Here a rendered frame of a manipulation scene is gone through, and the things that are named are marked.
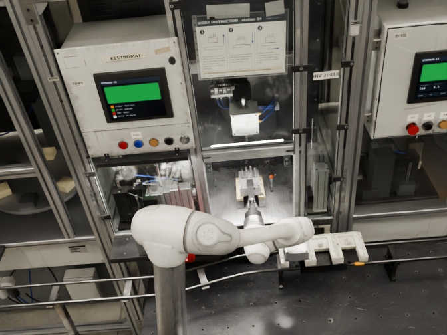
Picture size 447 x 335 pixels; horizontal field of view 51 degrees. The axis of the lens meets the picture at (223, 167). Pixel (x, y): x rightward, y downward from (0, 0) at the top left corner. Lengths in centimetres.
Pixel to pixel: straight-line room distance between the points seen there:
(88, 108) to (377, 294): 144
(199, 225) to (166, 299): 32
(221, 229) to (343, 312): 96
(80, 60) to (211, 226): 75
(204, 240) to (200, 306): 88
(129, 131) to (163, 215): 51
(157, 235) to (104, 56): 65
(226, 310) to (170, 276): 69
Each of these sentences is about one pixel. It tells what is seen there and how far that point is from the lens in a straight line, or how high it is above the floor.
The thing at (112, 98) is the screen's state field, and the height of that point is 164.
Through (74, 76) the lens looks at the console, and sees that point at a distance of 175.
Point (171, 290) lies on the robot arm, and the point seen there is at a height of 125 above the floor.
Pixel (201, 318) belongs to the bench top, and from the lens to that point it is 215.
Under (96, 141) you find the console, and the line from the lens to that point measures 188.
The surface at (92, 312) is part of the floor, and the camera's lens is 318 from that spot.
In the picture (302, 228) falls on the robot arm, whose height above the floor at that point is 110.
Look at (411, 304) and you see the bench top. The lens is 224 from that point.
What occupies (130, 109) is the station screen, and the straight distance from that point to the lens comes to 175.
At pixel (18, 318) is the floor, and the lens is 335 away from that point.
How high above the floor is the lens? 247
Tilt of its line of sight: 39 degrees down
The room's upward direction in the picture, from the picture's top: 7 degrees counter-clockwise
